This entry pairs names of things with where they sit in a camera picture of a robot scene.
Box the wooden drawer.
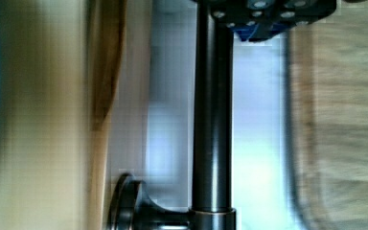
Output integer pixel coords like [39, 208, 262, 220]
[0, 0, 288, 230]

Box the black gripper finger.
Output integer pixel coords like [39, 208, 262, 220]
[193, 0, 337, 42]

